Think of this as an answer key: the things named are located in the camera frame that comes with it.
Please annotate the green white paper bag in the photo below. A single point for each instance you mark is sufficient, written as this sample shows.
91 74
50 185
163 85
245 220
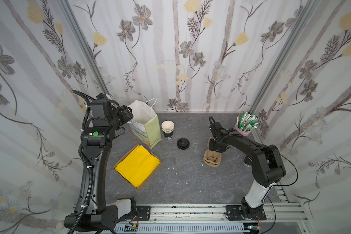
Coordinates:
145 124

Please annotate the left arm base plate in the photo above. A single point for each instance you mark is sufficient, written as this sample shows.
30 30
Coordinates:
143 213

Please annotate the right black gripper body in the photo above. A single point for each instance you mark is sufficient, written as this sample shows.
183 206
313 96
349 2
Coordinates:
215 145

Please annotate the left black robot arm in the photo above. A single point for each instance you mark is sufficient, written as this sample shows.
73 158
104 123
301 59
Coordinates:
101 121

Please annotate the stack of black lids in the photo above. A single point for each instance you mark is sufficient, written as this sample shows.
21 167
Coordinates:
183 143

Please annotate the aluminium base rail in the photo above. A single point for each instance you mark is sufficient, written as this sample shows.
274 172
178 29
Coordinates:
282 218

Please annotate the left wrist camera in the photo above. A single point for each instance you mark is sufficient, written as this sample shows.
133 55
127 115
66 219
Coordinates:
103 96

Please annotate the black paper coffee cup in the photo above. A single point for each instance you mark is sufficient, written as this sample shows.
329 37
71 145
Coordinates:
248 162

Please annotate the yellow napkins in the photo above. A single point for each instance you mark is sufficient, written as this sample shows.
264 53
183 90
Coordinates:
137 165

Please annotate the brown pulp cup carrier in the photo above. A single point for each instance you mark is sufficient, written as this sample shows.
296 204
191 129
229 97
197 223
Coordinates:
212 158

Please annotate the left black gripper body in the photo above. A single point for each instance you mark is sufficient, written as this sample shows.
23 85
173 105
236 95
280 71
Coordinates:
124 114

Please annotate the pink straw holder cup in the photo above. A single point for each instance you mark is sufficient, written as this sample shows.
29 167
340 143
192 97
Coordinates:
243 133

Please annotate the green white wrapped straws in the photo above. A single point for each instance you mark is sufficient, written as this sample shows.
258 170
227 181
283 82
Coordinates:
246 122

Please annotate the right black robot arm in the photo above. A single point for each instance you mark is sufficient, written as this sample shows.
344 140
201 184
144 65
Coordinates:
267 168

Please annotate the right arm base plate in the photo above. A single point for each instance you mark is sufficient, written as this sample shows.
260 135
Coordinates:
245 212

